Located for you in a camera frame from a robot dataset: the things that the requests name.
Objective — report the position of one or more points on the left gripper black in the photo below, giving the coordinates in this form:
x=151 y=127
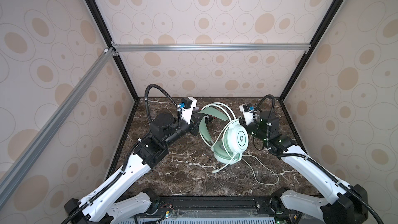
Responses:
x=194 y=124

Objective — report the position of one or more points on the mint green headphones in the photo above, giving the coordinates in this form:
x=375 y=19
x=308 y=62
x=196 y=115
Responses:
x=231 y=142

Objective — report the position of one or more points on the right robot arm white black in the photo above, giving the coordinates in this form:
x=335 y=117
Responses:
x=329 y=185

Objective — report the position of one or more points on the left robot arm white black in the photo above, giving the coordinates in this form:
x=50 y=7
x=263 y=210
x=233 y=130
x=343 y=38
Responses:
x=102 y=205

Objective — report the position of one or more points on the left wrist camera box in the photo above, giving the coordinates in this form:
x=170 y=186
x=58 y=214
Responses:
x=186 y=107

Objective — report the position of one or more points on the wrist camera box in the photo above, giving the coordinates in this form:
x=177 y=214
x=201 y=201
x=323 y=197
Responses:
x=248 y=112
x=186 y=107

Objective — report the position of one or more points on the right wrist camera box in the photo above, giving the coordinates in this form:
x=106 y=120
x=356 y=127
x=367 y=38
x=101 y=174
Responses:
x=248 y=112

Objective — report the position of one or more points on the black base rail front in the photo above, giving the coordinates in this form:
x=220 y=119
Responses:
x=217 y=207

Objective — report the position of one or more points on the silver aluminium rail back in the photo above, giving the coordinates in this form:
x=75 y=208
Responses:
x=212 y=47

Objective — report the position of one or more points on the silver aluminium rail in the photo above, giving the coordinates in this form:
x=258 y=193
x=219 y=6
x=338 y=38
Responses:
x=212 y=47
x=30 y=155

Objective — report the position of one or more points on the black corner frame post left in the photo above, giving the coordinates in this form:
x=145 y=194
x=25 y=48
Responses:
x=100 y=22

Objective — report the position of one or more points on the black corner frame post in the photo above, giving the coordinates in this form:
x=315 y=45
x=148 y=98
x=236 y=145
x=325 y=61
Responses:
x=100 y=22
x=324 y=24

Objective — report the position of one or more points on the black corner frame post right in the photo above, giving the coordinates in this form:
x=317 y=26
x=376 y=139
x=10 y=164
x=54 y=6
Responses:
x=324 y=24

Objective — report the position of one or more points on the silver aluminium rail left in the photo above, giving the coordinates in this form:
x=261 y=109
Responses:
x=30 y=155

